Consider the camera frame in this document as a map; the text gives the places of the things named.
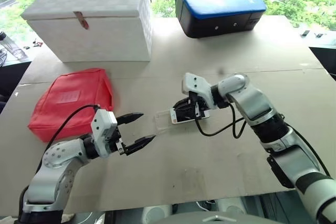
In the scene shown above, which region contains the black desk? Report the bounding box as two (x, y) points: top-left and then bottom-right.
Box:
(308, 46), (336, 83)

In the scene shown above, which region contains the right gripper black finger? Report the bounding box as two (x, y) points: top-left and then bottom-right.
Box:
(173, 97), (192, 110)
(176, 108), (198, 121)

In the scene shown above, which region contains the black case with blue lid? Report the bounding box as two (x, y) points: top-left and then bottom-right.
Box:
(175, 0), (268, 39)

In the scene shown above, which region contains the brown box latch strap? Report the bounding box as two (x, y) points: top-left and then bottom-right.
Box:
(73, 10), (90, 30)

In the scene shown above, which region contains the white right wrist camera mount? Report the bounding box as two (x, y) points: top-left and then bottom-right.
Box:
(181, 72), (218, 111)

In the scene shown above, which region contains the black side table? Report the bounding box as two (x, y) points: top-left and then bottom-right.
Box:
(0, 60), (33, 113)

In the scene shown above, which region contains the white woven lidded box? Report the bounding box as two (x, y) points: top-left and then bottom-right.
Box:
(22, 0), (154, 63)

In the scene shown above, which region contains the red fabric pouch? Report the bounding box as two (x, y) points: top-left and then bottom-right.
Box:
(28, 68), (115, 144)

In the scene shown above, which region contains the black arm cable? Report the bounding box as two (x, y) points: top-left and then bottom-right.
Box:
(193, 102), (332, 179)
(35, 104), (102, 175)

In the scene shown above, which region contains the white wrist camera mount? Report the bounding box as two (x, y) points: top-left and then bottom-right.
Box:
(181, 72), (218, 111)
(90, 109), (118, 159)

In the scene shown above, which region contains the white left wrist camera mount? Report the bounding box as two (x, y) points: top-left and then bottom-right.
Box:
(90, 109), (118, 159)

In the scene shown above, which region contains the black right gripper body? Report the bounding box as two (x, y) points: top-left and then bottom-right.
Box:
(187, 91), (211, 112)

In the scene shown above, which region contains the white smartphone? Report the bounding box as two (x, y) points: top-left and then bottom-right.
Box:
(170, 106), (211, 125)

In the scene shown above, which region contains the brown cardboard sheet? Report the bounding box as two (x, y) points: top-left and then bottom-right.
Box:
(18, 15), (327, 86)
(0, 68), (336, 214)

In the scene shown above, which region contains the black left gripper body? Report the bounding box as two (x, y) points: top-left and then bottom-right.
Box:
(109, 125), (128, 156)

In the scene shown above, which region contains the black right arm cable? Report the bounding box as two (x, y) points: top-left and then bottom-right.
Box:
(193, 102), (332, 179)

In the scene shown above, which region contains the white side table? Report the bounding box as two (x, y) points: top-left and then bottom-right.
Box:
(288, 23), (336, 49)

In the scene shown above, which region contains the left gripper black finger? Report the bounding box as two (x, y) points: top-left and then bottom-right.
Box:
(115, 112), (145, 126)
(124, 134), (157, 156)

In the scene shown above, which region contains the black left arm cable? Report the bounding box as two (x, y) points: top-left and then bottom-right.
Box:
(35, 104), (102, 175)

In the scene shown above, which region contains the clear plastic phone case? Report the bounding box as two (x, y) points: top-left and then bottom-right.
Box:
(154, 109), (175, 134)

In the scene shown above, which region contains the clear bottle with black cap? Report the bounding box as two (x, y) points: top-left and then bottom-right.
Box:
(0, 30), (27, 61)

